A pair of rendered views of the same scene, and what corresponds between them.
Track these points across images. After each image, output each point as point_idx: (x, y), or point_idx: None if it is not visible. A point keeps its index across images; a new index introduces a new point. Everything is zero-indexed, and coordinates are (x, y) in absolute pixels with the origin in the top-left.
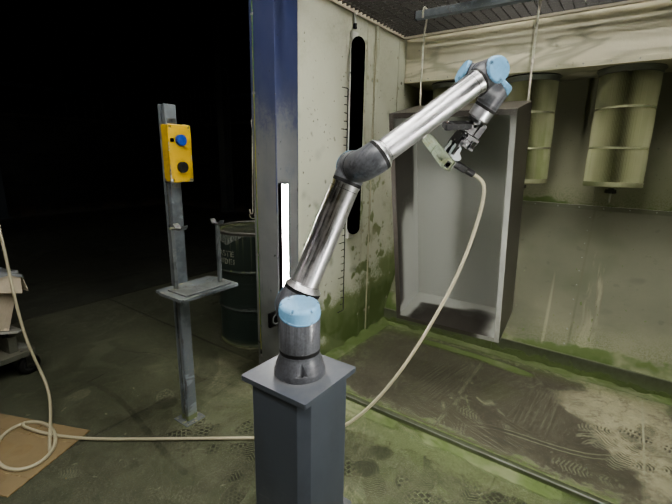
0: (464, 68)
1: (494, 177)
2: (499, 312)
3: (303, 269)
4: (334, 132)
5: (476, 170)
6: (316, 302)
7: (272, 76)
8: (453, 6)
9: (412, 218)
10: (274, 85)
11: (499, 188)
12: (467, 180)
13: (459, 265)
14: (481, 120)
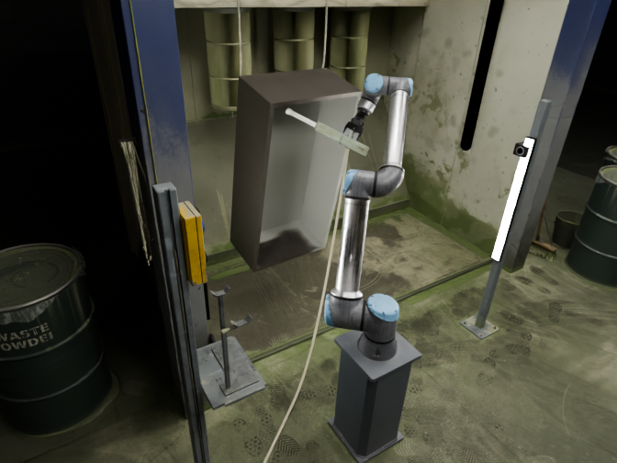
0: (380, 82)
1: (297, 129)
2: (329, 228)
3: (356, 279)
4: None
5: (286, 126)
6: (384, 295)
7: (178, 88)
8: None
9: (239, 182)
10: (183, 99)
11: (300, 136)
12: (277, 135)
13: (266, 204)
14: (372, 112)
